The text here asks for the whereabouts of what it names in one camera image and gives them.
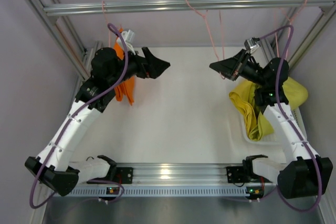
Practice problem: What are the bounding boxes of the olive green trousers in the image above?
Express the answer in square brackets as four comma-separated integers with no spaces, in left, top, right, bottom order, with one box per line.
[257,77,308,141]

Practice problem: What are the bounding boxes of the pink hanger of green trousers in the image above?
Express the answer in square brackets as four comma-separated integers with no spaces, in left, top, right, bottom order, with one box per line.
[184,0,227,80]

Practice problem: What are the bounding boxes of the yellow trousers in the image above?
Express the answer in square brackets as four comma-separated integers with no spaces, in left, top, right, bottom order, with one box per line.
[229,80,261,142]

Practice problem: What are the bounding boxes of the pink hanger of yellow trousers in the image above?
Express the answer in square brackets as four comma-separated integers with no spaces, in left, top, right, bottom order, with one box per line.
[274,0,308,58]

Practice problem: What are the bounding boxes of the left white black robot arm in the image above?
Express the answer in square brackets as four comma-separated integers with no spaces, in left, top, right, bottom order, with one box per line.
[25,47,170,196]

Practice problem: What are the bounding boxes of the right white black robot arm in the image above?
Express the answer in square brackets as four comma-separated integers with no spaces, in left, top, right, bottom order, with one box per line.
[209,49,333,199]

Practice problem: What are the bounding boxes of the orange trousers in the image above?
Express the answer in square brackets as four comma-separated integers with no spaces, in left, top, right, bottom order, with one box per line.
[113,39,135,106]

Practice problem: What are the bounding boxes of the pink hanger with orange trousers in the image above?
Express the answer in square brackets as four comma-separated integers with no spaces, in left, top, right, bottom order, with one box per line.
[101,0,123,47]

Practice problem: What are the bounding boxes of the white plastic basket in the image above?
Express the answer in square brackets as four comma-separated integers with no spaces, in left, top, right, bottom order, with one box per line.
[241,103,307,148]

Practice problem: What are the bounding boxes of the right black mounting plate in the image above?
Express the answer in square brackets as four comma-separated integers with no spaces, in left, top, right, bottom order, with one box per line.
[226,166,257,184]

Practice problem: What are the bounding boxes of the black mounting plate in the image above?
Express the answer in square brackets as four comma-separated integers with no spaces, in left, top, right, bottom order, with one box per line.
[113,167,133,184]
[226,166,257,184]

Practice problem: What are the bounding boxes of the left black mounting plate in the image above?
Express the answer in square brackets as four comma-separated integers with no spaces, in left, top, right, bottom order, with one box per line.
[113,167,133,184]

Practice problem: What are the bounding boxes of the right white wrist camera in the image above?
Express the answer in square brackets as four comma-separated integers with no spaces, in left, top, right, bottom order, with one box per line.
[244,37,260,55]

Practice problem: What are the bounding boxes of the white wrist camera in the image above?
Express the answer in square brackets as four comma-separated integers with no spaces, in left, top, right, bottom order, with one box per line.
[121,29,135,55]
[244,37,260,55]

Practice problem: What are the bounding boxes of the right aluminium frame struts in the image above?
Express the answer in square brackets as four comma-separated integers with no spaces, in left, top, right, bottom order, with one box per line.
[262,5,335,71]

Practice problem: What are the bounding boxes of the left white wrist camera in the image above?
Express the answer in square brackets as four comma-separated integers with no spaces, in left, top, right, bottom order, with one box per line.
[121,29,135,55]

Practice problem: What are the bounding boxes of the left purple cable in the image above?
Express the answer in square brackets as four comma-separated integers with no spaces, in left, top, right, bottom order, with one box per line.
[28,23,129,209]

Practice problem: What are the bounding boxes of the aluminium hanging rail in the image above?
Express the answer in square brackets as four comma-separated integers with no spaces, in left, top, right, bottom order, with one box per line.
[43,0,335,17]

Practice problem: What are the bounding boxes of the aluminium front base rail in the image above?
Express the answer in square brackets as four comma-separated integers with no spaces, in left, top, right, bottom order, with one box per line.
[39,162,289,186]

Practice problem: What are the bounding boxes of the grey slotted cable duct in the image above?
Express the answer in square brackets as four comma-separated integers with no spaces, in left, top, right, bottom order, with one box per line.
[48,187,251,198]

